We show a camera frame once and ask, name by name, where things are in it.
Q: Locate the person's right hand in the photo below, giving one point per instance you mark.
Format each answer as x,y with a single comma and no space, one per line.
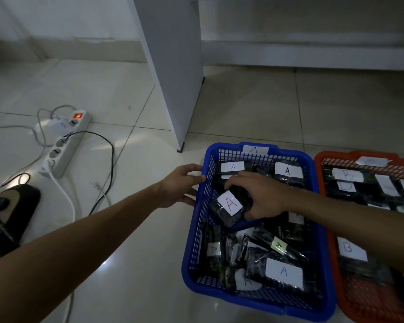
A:
267,195

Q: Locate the person's left hand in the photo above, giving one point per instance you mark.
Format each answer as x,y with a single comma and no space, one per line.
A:
175,188

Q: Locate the person's left fingers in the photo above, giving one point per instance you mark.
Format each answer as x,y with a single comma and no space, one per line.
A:
195,179

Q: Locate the person's right thumb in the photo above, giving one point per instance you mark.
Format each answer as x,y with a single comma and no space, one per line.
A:
253,211

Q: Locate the black packet red-print label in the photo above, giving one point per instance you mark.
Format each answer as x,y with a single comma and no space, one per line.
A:
229,205

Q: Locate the person's right forearm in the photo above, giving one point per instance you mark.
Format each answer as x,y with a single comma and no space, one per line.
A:
357,225

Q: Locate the person's left forearm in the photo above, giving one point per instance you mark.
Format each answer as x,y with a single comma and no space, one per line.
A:
70,259

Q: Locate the pile of black labelled packets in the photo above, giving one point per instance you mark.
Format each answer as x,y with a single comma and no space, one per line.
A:
272,265
350,191

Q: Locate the white paper basket tag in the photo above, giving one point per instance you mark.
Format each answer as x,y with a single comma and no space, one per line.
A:
372,161
254,150

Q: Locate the blue plastic mesh basket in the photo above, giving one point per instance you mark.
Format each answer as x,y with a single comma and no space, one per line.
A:
192,245

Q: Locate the white desk side panel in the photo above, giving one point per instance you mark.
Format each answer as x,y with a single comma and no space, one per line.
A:
175,63

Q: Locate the white power strip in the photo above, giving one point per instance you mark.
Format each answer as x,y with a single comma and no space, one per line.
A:
64,147

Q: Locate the orange plastic mesh basket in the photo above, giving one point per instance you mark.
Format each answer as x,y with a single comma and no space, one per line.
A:
360,299

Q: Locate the white charger adapter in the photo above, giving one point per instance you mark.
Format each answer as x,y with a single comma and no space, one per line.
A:
56,126

